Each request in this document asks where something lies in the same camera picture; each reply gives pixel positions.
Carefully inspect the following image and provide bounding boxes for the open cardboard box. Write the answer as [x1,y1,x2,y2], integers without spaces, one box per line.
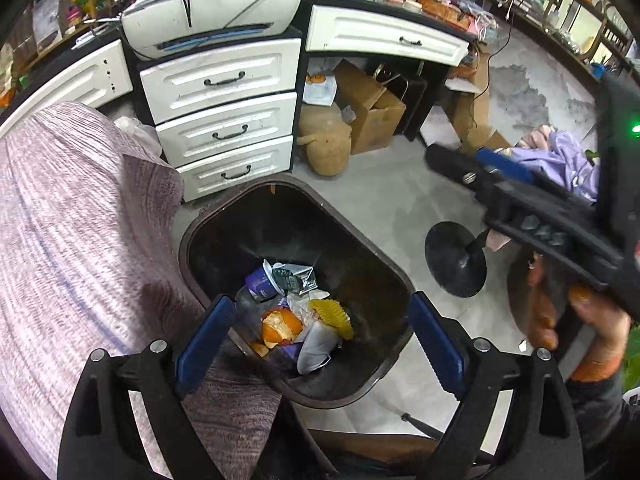
[332,59,407,156]

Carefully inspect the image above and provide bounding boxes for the white drawer black handle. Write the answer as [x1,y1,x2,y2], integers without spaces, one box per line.
[156,91,299,167]
[139,37,302,126]
[176,135,294,202]

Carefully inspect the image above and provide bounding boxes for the brown wooden seat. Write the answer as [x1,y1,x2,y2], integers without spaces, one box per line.
[300,430,496,480]

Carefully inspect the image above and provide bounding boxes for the dark trash bin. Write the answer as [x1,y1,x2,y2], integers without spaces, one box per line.
[177,177,417,411]

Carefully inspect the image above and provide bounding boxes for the orange peel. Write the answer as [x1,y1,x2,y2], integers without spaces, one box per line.
[250,307,305,358]

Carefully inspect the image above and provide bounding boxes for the white plastic bag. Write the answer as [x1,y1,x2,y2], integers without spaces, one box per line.
[114,115,163,158]
[287,292,321,328]

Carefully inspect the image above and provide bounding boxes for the dark paper bag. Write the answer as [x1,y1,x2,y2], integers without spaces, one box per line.
[372,62,428,141]

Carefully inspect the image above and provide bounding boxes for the person's right forearm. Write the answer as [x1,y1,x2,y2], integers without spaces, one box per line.
[565,352,640,480]

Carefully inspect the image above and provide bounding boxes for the burlap sack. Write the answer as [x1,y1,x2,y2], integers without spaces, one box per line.
[298,104,352,177]

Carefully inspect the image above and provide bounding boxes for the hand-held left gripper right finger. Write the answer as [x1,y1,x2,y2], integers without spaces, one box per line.
[407,290,586,480]

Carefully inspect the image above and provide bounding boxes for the dark foil pouch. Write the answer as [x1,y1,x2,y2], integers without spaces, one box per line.
[32,0,63,41]

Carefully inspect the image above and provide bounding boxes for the wide white drawer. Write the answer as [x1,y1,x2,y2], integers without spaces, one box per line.
[305,4,471,67]

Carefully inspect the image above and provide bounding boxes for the green toothpaste tube wrapper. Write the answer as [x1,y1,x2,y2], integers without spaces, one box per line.
[272,262,318,298]

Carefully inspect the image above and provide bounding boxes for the purple yogurt cup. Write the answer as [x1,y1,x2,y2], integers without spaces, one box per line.
[244,260,286,303]

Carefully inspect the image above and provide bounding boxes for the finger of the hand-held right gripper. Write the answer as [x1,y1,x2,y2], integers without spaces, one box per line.
[425,142,501,197]
[475,147,539,184]

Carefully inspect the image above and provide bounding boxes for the black stool base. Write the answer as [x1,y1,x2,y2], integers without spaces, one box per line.
[425,220,490,299]

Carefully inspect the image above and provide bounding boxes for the striped purple tablecloth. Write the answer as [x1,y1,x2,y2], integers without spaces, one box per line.
[0,101,283,480]

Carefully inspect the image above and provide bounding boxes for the purple cloth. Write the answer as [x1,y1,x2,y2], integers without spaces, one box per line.
[512,126,601,205]

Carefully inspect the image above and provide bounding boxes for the flat cardboard piece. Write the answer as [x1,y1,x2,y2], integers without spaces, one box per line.
[445,42,511,156]

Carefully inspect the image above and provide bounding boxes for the white bag orange cartoon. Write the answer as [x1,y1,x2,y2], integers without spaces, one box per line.
[301,74,337,107]

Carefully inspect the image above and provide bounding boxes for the white printer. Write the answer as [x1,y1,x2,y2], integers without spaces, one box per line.
[121,0,307,61]

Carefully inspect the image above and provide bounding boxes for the brown woven basket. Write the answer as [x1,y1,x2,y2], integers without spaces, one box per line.
[419,0,473,28]

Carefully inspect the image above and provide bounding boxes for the person's right hand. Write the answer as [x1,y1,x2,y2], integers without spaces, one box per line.
[525,258,633,366]

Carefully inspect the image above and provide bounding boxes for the white face mask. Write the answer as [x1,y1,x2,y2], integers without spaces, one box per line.
[297,321,343,375]

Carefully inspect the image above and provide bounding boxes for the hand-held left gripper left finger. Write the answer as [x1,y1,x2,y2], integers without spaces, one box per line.
[57,294,238,480]

